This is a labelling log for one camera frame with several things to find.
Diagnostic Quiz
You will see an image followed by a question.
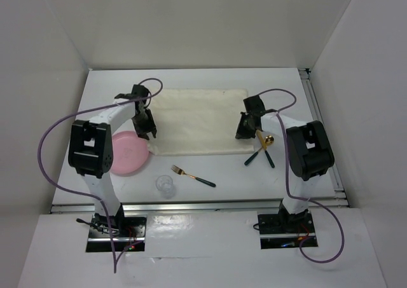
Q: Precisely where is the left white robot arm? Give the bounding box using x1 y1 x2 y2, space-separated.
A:
68 83 157 237

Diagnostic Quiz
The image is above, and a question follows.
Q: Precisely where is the gold knife green handle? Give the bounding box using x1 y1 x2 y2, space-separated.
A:
256 130 275 168

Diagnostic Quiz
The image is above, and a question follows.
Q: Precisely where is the gold fork green handle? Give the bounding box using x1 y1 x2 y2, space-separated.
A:
171 165 216 188

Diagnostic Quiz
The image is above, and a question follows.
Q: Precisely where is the aluminium frame rail right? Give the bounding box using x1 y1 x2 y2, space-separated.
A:
298 67 350 208

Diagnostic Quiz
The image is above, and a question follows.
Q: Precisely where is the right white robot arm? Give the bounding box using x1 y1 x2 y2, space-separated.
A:
235 95 335 233

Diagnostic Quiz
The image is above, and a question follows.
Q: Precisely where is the clear drinking glass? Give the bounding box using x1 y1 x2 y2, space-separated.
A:
155 175 176 199

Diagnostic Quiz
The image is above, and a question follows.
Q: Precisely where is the pink plastic plate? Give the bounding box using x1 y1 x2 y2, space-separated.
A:
111 131 149 175

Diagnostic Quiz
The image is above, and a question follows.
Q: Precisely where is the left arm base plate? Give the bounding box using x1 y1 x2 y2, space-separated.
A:
76 216 147 253

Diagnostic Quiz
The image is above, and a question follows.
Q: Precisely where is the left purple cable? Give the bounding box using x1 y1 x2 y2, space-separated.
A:
38 77 163 273

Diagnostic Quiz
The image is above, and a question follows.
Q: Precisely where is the gold spoon green handle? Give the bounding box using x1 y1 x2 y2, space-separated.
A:
244 135 275 168

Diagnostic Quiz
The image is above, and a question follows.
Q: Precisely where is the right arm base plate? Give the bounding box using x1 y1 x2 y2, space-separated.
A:
252 210 318 249

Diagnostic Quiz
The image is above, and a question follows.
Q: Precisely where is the aluminium frame rail front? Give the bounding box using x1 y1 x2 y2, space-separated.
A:
49 196 350 214

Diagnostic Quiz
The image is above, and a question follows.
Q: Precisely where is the cream cloth placemat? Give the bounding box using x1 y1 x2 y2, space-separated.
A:
148 89 254 156

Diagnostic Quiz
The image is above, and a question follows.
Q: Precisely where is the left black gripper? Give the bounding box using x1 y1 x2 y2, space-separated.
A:
130 108 157 140

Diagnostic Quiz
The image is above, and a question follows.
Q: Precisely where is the aluminium frame rail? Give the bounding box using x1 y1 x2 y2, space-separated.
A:
298 67 350 208
49 196 350 214

